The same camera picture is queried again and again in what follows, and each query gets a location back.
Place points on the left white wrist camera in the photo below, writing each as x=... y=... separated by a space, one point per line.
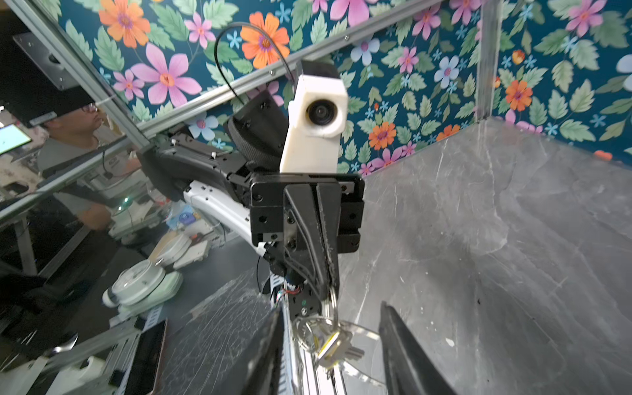
x=317 y=118

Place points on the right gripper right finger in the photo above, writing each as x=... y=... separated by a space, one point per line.
x=407 y=368

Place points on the keyring with coloured keys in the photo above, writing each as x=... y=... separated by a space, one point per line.
x=325 y=338

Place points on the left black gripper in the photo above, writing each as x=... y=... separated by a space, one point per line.
x=316 y=217

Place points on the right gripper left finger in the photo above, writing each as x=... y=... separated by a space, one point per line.
x=258 y=370

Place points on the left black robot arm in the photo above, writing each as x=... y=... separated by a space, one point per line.
x=217 y=183

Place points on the person behind glass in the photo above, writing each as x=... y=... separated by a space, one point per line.
x=73 y=139

